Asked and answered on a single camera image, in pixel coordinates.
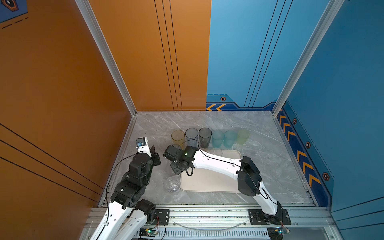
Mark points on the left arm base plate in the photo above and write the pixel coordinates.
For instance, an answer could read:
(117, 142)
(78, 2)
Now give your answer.
(163, 215)

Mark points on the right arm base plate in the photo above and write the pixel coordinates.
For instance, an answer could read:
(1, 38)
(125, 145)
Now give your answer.
(258, 217)

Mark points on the blue-grey tall plastic cup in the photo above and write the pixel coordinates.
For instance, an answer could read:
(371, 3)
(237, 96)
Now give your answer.
(192, 137)

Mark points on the dark grey tall cup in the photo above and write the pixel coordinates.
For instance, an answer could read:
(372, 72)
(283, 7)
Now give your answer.
(205, 135)

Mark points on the left aluminium corner post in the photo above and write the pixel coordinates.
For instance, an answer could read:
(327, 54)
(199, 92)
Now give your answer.
(101, 42)

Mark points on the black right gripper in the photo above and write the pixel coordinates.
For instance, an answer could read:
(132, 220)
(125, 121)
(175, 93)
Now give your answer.
(175, 171)

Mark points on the left green circuit board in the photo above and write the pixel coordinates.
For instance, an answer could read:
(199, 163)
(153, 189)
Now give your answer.
(148, 233)

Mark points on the green circuit board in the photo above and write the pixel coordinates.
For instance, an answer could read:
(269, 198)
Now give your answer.
(148, 233)
(277, 233)

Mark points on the aluminium corner post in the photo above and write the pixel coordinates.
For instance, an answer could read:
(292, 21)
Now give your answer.
(319, 32)
(101, 42)

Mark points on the right green circuit board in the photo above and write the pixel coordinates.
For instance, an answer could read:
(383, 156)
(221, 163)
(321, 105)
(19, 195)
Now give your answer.
(277, 233)

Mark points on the clear small glass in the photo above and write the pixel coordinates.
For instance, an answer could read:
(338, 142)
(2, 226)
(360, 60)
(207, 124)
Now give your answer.
(216, 151)

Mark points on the right aluminium corner post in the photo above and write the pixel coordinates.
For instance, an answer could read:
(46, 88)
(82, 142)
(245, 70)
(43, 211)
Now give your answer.
(319, 32)

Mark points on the aluminium frame rail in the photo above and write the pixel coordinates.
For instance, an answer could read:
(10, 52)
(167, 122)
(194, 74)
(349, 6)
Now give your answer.
(225, 216)

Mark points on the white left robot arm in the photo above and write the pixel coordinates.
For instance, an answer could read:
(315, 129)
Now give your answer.
(127, 212)

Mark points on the white rectangular tray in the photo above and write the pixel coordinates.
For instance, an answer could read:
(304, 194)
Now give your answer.
(205, 179)

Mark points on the light green tall cup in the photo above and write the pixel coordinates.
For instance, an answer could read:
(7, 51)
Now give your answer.
(243, 136)

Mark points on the yellow tall plastic cup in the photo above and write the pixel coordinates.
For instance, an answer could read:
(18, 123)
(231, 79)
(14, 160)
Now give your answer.
(178, 138)

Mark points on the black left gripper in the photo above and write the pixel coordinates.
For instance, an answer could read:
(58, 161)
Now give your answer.
(154, 157)

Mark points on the clear faceted glass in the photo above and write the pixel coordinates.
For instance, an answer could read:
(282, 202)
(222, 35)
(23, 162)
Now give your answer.
(172, 184)

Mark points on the teal tall cup left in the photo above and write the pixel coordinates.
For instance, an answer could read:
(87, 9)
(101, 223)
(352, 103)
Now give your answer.
(217, 138)

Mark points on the teal tall cup right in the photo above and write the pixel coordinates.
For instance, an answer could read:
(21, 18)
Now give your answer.
(230, 139)

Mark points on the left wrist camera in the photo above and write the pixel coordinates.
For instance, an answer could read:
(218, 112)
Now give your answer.
(142, 144)

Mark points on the teal tall cup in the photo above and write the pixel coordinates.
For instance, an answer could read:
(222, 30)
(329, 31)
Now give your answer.
(230, 139)
(217, 138)

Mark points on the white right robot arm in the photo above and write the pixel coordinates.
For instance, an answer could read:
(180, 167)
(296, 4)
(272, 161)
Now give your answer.
(244, 171)

